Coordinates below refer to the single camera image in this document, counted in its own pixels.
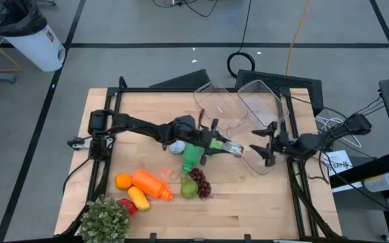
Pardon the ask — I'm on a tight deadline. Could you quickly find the white trash bin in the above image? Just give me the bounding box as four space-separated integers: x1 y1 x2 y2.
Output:
3 23 66 72

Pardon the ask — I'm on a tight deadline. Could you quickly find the yellow floor cable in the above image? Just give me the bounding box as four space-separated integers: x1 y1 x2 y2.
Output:
284 0 312 76

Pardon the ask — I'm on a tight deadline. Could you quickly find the small potted plant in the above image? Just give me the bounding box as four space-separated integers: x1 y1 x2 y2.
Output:
79 194 131 243

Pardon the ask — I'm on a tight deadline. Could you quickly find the red bell pepper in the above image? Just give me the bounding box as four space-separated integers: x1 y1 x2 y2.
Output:
118 198 138 216

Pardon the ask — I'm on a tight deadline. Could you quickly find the black aluminium table frame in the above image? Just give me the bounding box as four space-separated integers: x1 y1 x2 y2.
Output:
57 76 342 243

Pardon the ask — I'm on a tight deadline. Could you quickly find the orange plastic bottle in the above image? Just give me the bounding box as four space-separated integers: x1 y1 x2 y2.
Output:
131 167 182 202

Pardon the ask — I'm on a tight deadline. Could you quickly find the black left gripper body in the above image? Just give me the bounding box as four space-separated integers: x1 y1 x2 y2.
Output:
189 117 219 166

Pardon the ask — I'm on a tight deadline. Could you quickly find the yellow mango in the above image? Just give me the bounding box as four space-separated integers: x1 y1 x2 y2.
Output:
127 185 151 212

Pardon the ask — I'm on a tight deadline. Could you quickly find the purple grape bunch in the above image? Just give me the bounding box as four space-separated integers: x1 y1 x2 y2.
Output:
189 167 212 200

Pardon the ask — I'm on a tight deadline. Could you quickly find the black trash bag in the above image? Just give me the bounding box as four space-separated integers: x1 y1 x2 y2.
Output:
0 0 49 37

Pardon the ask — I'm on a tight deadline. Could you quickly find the white container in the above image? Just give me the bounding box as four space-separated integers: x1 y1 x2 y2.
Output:
363 172 389 193

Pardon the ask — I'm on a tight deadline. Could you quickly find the green plastic bottle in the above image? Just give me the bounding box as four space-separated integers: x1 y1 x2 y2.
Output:
180 143 205 176

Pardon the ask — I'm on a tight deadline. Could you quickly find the orange fruit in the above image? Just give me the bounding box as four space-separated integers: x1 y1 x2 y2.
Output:
115 173 134 192

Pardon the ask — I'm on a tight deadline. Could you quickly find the green pear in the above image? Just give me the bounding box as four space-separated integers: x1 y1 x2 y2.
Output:
180 177 199 200

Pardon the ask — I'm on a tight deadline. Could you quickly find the silver metal bracket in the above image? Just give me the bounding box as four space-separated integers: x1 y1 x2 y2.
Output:
71 140 90 150

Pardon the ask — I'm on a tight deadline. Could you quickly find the black flat panel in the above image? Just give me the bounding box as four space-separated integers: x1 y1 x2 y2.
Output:
149 69 211 89

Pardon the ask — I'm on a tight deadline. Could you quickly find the white cable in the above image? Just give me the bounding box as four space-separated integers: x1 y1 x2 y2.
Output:
315 114 363 149

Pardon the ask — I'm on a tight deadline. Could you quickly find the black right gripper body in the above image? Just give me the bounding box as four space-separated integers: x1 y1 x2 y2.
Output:
268 121 302 167

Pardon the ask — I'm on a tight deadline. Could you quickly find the grey label tin can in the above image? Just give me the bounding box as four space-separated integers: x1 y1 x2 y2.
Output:
169 140 186 155

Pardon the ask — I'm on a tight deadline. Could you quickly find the thin yellow cord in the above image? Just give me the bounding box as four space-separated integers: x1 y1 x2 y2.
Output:
0 28 22 74

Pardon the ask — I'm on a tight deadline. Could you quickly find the black coiled floor cable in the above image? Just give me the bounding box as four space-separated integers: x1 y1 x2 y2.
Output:
226 0 256 79

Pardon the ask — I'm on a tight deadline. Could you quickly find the white paper sheet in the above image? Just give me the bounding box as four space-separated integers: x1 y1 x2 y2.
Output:
322 150 363 193

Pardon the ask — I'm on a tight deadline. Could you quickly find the black power cable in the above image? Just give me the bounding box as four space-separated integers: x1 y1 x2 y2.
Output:
61 157 93 196

